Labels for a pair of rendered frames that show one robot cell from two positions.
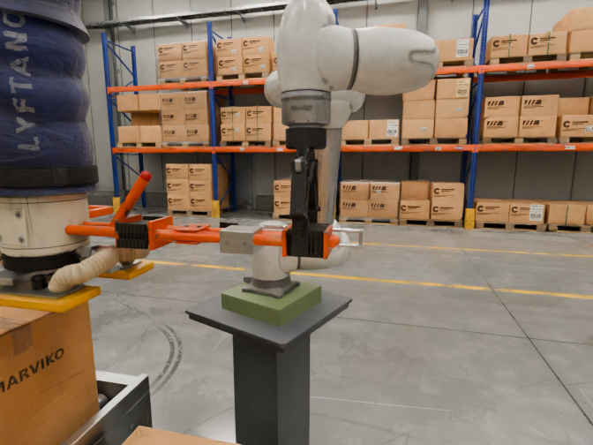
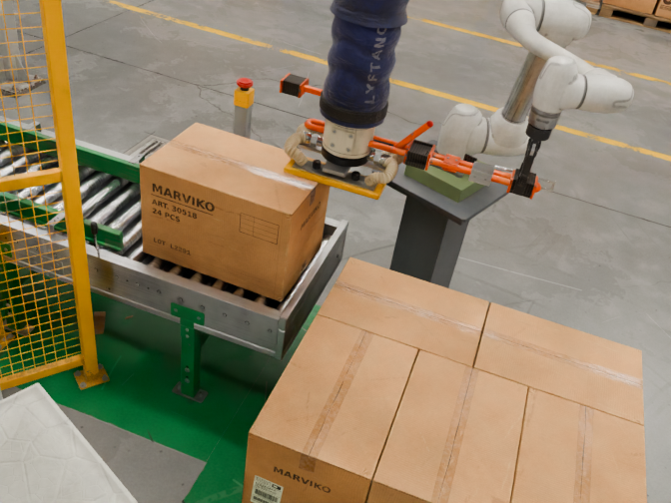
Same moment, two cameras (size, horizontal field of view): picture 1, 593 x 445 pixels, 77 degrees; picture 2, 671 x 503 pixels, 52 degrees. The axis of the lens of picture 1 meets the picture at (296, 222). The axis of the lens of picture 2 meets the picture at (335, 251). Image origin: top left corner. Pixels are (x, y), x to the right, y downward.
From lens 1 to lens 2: 1.67 m
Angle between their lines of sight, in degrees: 27
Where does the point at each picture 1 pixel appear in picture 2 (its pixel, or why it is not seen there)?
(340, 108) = (563, 41)
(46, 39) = (393, 37)
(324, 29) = (569, 86)
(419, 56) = (618, 104)
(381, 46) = (598, 98)
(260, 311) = (443, 187)
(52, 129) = (380, 88)
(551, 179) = not seen: outside the picture
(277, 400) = (437, 255)
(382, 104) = not seen: outside the picture
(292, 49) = (547, 92)
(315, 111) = (549, 124)
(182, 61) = not seen: outside the picture
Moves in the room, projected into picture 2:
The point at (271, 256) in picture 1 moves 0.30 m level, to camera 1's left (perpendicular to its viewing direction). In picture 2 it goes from (461, 141) to (391, 129)
